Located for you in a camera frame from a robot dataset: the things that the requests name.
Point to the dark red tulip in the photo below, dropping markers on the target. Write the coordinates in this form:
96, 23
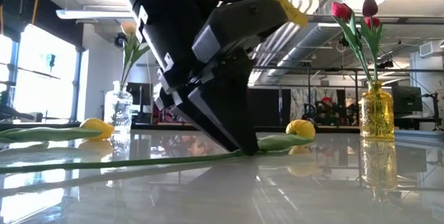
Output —
370, 7

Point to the long ceiling light bar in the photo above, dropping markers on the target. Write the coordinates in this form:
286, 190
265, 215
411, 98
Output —
86, 13

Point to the black monitor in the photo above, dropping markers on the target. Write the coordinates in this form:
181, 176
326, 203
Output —
406, 98

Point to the yellow tulip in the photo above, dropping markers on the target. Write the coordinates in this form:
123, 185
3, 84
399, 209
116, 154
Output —
97, 128
300, 128

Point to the white wall air unit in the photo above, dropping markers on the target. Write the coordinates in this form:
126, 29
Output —
431, 48

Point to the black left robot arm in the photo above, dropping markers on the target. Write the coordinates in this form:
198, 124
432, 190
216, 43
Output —
156, 16

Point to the clear glass vase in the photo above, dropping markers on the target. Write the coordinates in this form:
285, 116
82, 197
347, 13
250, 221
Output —
118, 113

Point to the silver ventilation ducts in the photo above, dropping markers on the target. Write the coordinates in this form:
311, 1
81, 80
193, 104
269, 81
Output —
305, 43

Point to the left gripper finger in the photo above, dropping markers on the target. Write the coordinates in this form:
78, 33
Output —
211, 116
243, 113

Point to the yellow glass vase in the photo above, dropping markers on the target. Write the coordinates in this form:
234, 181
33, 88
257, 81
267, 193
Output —
377, 113

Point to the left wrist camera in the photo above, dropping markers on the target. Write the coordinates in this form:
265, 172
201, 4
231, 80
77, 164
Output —
239, 23

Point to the black partition panel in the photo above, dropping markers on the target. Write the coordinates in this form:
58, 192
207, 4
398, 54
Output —
274, 107

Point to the yellow tag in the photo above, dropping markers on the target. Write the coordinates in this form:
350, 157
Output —
288, 7

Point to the black ceiling spotlight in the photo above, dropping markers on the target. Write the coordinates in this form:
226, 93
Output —
119, 40

